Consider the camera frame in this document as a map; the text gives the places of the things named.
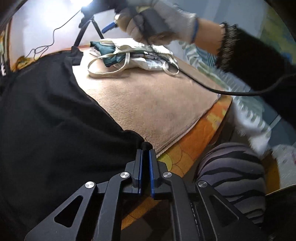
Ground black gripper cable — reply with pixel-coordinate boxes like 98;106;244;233
143;34;296;96

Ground beige blanket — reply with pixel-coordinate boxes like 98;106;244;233
73;48;219;155

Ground black ring light tripod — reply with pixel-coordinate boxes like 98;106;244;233
73;7;104;47

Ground green striped white pillow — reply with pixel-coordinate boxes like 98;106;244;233
180;41;283;156

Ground right hand white glove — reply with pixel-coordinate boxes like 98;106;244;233
114;1;199;45

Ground orange floral bed sheet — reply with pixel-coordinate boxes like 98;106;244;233
11;45;233;230

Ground grey striped trouser leg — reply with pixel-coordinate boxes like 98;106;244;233
195;143;266;227

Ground white canvas tote bag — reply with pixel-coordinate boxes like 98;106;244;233
87;38;180;78

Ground white ring light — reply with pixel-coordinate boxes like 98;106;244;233
36;0;92;28

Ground right forearm black sleeve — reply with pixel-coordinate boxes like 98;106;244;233
195;17;296;121

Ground black ring light cable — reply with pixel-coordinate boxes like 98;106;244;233
24;9;82;61

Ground dark green folded cloth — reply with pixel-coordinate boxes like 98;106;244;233
90;41;121;67

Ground black t-shirt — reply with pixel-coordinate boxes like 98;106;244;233
1;47;143;240

